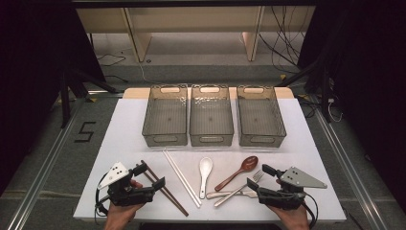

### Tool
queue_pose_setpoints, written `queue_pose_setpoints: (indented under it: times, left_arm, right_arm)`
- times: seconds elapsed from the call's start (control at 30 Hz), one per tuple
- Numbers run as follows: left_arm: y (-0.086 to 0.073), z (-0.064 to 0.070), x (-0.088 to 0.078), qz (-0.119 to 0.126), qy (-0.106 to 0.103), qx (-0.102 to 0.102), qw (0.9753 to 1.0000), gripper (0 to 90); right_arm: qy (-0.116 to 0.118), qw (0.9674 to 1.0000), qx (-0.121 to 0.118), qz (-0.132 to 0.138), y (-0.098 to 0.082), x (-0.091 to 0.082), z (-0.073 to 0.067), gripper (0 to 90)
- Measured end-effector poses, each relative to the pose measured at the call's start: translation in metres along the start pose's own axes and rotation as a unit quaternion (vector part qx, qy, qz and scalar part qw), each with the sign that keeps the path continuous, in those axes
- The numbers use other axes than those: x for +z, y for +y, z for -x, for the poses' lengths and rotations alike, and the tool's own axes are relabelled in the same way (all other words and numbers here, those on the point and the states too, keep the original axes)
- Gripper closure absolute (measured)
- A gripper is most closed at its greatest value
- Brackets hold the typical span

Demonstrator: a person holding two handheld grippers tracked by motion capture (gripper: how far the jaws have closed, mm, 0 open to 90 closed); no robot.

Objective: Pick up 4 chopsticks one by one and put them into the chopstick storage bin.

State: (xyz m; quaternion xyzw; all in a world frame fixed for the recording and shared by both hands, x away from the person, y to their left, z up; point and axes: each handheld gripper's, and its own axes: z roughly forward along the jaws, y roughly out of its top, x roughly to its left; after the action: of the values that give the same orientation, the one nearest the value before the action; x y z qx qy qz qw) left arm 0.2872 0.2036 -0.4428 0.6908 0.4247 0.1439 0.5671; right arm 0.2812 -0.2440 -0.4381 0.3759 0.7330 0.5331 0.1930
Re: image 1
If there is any white ceramic spoon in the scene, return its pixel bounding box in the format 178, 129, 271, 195
198, 156, 214, 200

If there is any person's left hand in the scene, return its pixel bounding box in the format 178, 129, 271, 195
103, 179, 145, 230

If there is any clear grey plastic bin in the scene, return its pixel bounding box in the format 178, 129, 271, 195
236, 84, 287, 149
142, 83, 190, 148
189, 83, 235, 148

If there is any silver fork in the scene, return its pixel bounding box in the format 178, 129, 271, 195
213, 170, 265, 208

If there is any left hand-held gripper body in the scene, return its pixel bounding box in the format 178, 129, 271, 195
96, 161, 157, 207

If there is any beige wooden bench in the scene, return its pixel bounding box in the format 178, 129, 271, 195
76, 6, 317, 63

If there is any brown chopstick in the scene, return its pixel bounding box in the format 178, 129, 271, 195
142, 172, 183, 210
140, 159, 190, 218

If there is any person's right hand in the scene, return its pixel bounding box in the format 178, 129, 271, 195
267, 178, 310, 230

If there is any metal floor rail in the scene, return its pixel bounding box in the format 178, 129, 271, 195
314, 104, 389, 230
6, 108, 84, 230

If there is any white table sheet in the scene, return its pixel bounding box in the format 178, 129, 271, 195
73, 97, 348, 223

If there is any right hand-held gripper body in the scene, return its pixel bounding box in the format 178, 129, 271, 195
256, 166, 328, 211

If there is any brown wooden spoon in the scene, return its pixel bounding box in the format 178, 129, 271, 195
214, 155, 259, 193

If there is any black metal stand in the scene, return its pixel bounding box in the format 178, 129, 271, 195
58, 68, 119, 128
276, 47, 336, 124

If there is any black floor cable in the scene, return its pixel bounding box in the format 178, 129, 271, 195
96, 53, 128, 83

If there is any black curtain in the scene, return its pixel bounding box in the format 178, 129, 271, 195
296, 0, 406, 212
0, 0, 106, 193

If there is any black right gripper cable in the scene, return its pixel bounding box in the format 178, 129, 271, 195
300, 191, 320, 229

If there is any white cable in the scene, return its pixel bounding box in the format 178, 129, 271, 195
327, 97, 344, 124

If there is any bundle of black cables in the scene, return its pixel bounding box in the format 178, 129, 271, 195
258, 6, 307, 75

